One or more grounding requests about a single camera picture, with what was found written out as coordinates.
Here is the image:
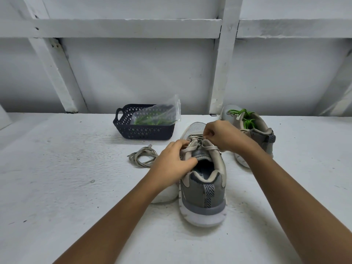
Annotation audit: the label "person's left hand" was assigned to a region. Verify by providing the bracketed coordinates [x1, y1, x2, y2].
[148, 140, 199, 190]

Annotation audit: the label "person's right hand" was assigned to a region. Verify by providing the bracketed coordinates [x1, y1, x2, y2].
[202, 120, 257, 160]

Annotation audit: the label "beige shoelace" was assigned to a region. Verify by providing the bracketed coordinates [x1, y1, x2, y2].
[180, 136, 220, 162]
[127, 144, 159, 168]

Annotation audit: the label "grey sneaker with beige lace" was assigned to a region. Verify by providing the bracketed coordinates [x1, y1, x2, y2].
[178, 122, 228, 228]

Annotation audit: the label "person's left forearm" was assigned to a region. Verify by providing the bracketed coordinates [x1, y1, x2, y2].
[54, 173, 166, 264]

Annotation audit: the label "person's right forearm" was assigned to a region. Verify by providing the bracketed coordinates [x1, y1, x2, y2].
[242, 147, 352, 264]

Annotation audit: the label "green shoelace in sneaker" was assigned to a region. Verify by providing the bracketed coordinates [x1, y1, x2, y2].
[228, 108, 258, 130]

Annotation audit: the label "grey sneaker with green lace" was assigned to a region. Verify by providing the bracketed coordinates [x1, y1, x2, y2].
[220, 104, 276, 168]

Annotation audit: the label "clear plastic bag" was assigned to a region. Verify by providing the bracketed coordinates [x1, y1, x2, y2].
[130, 94, 182, 127]

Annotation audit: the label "loose beige shoelace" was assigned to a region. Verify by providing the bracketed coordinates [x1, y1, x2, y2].
[127, 144, 159, 168]

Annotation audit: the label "dark perforated plastic basket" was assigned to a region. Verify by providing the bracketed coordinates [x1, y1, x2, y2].
[113, 104, 178, 141]

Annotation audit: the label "green shoelaces in bag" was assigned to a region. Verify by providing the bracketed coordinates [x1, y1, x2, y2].
[134, 113, 177, 126]

